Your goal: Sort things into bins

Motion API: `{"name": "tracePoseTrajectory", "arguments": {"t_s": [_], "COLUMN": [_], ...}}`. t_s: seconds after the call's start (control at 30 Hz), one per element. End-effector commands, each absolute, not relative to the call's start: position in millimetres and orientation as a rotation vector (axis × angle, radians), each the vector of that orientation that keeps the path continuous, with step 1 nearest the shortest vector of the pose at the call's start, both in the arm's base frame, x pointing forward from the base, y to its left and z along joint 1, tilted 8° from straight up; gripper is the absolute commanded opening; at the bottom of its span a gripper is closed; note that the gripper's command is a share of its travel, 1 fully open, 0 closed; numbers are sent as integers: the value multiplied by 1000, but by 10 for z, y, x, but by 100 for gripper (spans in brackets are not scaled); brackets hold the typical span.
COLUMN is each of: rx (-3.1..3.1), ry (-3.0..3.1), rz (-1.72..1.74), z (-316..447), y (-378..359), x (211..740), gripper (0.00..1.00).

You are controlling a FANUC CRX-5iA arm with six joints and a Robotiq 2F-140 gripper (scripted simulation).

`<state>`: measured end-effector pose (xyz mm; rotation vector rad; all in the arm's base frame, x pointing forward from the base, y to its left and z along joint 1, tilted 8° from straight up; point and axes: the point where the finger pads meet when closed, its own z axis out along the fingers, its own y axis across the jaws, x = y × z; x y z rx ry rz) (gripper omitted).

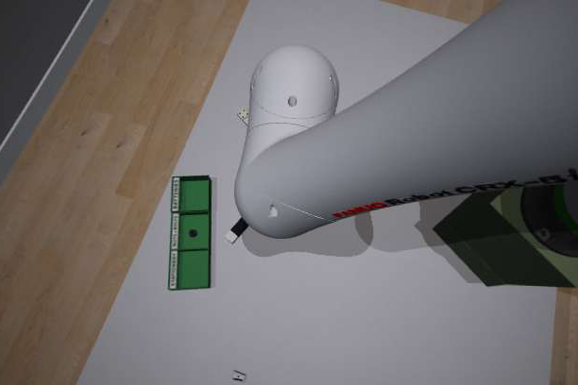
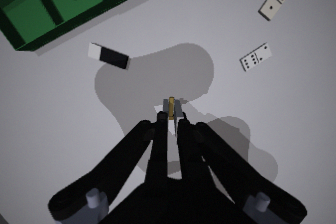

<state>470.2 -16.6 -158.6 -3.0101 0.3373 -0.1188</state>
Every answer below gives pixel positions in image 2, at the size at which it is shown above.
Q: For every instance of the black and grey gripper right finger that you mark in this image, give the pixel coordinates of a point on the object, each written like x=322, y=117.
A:
x=262, y=200

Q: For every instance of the brass bolt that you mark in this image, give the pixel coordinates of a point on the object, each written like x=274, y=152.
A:
x=171, y=108

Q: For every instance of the green three-compartment bin rack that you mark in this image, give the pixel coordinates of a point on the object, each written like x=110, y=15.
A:
x=22, y=21

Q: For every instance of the white domino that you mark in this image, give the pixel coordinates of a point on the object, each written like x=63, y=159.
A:
x=255, y=57
x=270, y=8

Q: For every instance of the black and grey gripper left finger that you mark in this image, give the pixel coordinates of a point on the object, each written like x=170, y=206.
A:
x=87, y=200

